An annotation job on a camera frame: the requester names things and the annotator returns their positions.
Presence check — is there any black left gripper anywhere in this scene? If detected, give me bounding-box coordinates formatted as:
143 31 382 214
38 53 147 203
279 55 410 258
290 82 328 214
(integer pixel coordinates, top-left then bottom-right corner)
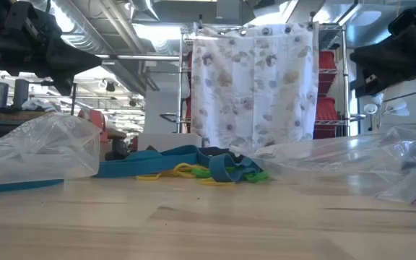
0 0 103 96

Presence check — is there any black rubber band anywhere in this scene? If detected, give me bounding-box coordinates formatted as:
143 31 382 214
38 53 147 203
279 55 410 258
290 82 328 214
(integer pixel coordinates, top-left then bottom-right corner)
196 147 233 169

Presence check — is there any white multi-head lamp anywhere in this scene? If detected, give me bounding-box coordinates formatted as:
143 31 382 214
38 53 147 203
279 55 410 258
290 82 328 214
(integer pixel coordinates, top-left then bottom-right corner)
363 92 410 130

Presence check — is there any white crumpled cloth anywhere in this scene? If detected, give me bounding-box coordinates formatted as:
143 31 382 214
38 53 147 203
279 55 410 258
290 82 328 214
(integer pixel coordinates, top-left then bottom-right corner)
22 97 60 113

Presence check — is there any dark grey canister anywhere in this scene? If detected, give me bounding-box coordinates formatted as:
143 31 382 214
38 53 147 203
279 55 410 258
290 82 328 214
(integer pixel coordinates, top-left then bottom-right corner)
0 81 10 109
12 79 30 108

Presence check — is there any red plastic bin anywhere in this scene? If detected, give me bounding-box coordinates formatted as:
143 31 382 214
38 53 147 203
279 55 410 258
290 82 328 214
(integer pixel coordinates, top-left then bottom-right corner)
318 50 339 95
313 96 339 140

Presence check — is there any red tape dispenser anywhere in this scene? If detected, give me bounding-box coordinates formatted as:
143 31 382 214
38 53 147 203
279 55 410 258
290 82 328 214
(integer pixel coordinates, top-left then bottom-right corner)
77 109 129 162

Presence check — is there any white cardboard box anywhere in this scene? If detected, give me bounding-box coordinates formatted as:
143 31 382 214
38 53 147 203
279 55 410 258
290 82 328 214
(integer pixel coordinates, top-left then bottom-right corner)
136 132 204 152

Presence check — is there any white floral curtain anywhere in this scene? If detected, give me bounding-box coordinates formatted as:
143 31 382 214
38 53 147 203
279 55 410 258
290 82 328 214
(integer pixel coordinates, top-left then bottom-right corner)
191 22 320 150

